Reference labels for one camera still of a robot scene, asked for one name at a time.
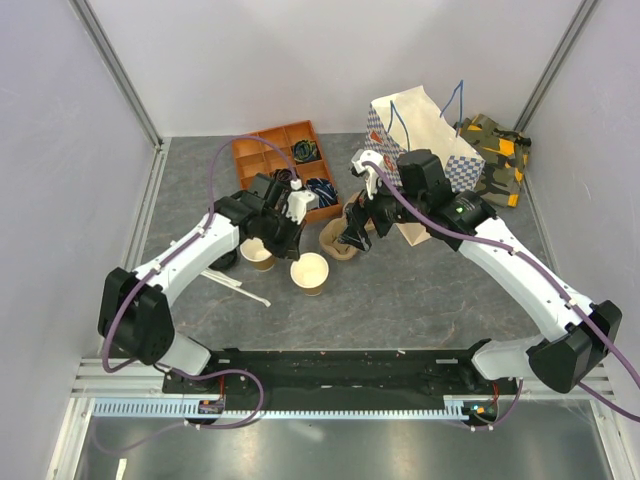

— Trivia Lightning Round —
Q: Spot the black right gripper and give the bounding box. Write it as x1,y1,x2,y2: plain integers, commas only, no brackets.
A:
337,168,427,253

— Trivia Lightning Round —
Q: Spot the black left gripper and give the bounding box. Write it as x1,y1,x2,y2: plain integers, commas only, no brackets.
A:
259,209,306,262

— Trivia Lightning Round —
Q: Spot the cardboard cup carrier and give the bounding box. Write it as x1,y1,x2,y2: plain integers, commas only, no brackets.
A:
318,209,381,263

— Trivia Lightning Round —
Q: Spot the paper cup front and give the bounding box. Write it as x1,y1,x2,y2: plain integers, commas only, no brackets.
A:
290,252,329,296

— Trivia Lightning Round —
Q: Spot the paper cup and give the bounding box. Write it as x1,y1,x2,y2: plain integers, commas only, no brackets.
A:
290,252,329,296
240,238,276,272

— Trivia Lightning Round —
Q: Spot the black plastic cup lid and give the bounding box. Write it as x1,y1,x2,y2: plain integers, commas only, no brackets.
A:
210,249,239,272

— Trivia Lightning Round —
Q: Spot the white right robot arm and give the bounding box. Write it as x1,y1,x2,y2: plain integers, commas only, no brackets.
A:
339,149,622,394

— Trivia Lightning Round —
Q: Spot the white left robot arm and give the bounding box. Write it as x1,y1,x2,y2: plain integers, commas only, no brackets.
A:
98,174,318,393

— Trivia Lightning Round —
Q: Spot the checkered paper takeout bag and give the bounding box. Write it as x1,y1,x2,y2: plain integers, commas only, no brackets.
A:
364,86,495,253

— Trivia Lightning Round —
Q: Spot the dark rolled sock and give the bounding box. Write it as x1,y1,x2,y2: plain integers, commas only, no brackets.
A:
271,169,296,184

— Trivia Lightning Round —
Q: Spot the blue striped rolled sock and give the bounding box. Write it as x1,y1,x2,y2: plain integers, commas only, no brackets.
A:
306,177,339,208

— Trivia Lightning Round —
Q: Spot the paper cup near tray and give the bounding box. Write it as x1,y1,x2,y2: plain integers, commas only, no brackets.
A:
240,238,276,272

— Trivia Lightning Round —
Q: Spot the orange compartment tray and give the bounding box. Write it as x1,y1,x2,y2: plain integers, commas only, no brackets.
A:
232,120,342,223

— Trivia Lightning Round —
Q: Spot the green blue rolled sock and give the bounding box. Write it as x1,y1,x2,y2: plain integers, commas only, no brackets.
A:
292,139,321,163

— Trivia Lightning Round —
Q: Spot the wrapped straw middle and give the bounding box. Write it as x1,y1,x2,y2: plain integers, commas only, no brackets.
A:
206,269,236,283

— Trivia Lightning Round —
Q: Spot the camouflage cloth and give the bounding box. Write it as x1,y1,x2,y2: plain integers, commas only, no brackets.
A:
454,114,532,208

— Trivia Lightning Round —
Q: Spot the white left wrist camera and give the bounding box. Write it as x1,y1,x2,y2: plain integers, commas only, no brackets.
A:
285,179,319,224

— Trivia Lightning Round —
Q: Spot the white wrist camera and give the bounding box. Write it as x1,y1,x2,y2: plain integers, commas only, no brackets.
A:
351,149,387,200
285,179,319,224

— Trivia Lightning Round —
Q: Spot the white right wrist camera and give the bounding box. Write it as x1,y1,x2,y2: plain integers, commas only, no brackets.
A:
351,149,387,200

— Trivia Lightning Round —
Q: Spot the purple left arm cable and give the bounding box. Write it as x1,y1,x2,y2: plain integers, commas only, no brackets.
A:
92,133,301,454

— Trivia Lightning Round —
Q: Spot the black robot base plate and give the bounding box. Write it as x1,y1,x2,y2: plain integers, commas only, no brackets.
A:
186,348,517,409

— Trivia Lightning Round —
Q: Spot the grey slotted cable duct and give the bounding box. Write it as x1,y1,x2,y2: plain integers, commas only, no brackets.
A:
92,397,469,421

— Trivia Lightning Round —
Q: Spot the aluminium frame rail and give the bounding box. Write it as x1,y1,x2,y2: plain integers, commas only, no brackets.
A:
71,359,614,400

